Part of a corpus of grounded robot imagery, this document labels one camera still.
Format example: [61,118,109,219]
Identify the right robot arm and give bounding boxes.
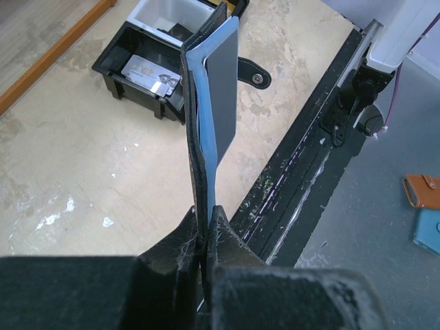
[366,0,439,74]

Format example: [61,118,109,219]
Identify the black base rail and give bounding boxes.
[230,19,403,267]

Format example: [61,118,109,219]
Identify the dark credit card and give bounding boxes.
[159,23,193,42]
[205,31,238,162]

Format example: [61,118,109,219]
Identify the brown leather card holder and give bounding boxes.
[403,174,440,210]

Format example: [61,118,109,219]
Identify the silver cards in bin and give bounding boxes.
[121,55,181,97]

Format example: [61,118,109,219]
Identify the blue leather card holder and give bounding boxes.
[413,208,440,256]

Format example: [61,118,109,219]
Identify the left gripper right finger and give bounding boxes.
[205,206,387,329]

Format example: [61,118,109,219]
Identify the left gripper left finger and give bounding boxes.
[1,210,199,329]

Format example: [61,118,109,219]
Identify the white middle bin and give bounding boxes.
[126,0,215,47]

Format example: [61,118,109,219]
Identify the black right bin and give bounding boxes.
[227,0,250,18]

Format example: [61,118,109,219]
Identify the black bin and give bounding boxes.
[92,21,185,124]
[227,0,250,18]

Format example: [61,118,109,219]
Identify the black left bin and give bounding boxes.
[92,21,185,124]

